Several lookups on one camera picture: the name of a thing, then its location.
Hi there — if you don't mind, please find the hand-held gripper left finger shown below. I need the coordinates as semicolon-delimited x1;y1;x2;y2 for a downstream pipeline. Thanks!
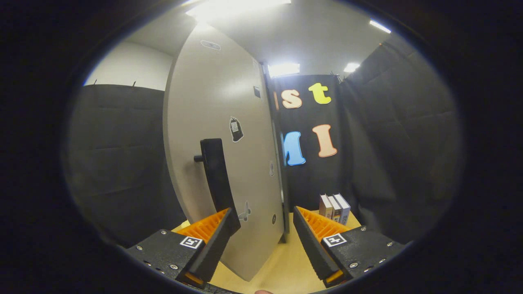
125;207;241;290

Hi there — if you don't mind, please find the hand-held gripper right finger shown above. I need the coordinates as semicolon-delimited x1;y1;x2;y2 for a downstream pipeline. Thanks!
293;206;412;288

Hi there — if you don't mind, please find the black door handle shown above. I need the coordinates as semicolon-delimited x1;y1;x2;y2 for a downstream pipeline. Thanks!
194;138;241;235

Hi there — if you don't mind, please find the beige cabinet door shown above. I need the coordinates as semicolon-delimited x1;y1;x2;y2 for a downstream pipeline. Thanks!
163;24;286;282

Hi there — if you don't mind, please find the tan spine book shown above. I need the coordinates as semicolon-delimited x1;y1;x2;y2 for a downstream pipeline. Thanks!
328;196;342;223

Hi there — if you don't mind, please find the black backdrop cloth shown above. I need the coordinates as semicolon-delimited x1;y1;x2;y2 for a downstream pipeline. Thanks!
63;33;464;247

